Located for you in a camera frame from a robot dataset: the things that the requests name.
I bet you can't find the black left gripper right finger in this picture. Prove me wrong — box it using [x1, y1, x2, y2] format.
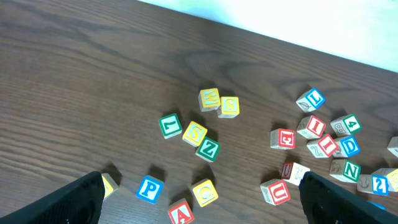
[299, 171, 397, 224]

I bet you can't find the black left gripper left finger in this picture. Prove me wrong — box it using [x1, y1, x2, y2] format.
[1, 171, 105, 224]

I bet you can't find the yellow K block left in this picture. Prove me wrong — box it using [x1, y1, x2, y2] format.
[101, 173, 119, 200]

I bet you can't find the green N block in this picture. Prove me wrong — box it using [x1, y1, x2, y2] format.
[329, 159, 361, 183]

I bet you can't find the blue H block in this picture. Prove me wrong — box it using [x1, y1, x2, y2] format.
[281, 162, 310, 186]

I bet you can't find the red U block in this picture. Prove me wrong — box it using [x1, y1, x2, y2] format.
[260, 179, 291, 206]

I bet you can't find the red I block lower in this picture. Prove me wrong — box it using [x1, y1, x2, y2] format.
[307, 134, 339, 159]

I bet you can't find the red i block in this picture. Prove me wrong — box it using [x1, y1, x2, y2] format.
[297, 115, 326, 139]
[307, 134, 339, 159]

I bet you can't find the blue L block lower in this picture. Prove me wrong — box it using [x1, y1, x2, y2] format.
[369, 202, 386, 210]

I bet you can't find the blue l block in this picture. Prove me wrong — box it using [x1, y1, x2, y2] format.
[296, 88, 326, 113]
[369, 202, 386, 210]

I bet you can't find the blue 2 block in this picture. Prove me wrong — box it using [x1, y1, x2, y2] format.
[357, 174, 389, 196]

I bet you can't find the blue D block centre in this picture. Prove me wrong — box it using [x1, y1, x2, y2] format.
[333, 136, 361, 157]

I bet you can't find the blue P block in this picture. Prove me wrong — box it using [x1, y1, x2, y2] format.
[136, 175, 164, 204]

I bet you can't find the red I block upper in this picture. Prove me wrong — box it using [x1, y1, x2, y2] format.
[297, 115, 326, 139]

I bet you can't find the red E block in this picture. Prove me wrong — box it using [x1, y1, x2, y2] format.
[270, 128, 296, 150]

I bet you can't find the green 4 block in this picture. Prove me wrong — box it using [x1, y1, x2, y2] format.
[330, 114, 363, 137]

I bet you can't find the red A block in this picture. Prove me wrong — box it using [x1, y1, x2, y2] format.
[168, 198, 195, 224]

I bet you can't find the blue L block top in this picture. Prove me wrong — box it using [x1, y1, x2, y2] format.
[296, 88, 326, 113]

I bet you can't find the green 7 block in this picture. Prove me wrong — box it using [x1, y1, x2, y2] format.
[159, 113, 182, 139]

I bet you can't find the yellow C block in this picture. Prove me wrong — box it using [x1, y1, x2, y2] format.
[191, 179, 219, 207]

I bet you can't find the green Z block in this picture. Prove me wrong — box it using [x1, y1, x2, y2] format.
[195, 137, 221, 162]

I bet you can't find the yellow S block lower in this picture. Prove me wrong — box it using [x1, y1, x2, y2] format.
[182, 121, 208, 147]

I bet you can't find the yellow s block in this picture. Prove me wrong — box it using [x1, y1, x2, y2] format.
[182, 121, 208, 147]
[217, 96, 240, 118]

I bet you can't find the yellow S block top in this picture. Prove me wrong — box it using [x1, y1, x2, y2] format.
[217, 96, 240, 118]

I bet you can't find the yellow W block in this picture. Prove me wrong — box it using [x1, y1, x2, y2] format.
[198, 88, 221, 112]

